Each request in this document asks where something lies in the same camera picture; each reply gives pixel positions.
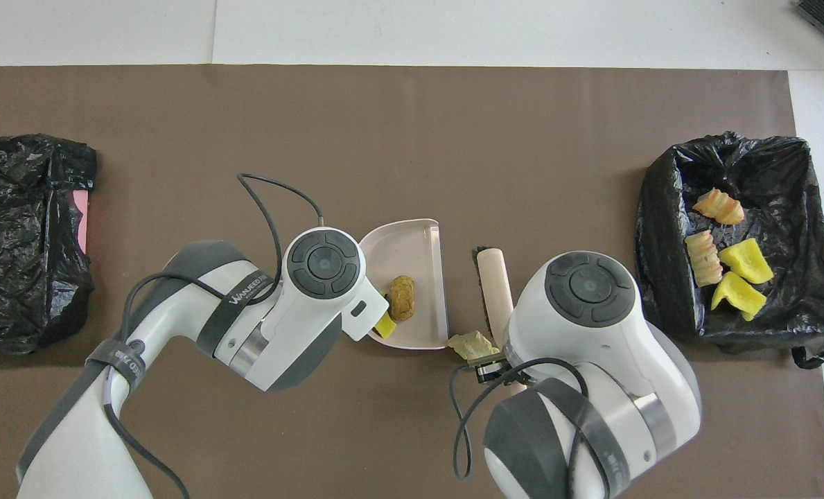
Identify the pink plastic bin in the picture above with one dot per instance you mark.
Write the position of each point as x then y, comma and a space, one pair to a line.
82, 222

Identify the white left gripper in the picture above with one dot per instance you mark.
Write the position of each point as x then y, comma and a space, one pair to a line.
366, 315

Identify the yellow sponge block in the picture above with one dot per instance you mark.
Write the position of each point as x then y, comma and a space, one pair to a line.
746, 262

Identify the beige plastic dustpan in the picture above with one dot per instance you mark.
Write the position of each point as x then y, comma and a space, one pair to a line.
412, 249

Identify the pale greenish foam chunk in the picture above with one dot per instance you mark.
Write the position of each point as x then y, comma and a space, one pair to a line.
703, 260

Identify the yellow u-shaped sponge piece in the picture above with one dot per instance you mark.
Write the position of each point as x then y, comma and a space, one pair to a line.
736, 294

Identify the brown table mat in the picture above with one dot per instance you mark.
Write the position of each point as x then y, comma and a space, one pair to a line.
384, 104

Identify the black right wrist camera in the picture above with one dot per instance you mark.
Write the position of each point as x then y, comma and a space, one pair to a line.
488, 372

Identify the beige brush with black bristles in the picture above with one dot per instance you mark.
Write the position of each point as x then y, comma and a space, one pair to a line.
496, 291

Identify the black plastic trash bag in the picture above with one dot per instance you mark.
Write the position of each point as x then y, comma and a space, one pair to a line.
10, 277
661, 277

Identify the brown cork-like lump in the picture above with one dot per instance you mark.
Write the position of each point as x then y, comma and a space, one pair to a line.
402, 298

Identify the small beige round lump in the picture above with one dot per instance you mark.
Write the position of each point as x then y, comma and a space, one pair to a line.
720, 208

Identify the small yellow sponge wedge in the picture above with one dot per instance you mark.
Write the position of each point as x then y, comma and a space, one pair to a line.
386, 327

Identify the pale jagged foam chunk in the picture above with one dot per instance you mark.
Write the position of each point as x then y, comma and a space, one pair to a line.
472, 344

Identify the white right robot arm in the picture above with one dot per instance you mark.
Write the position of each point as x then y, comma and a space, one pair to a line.
592, 346

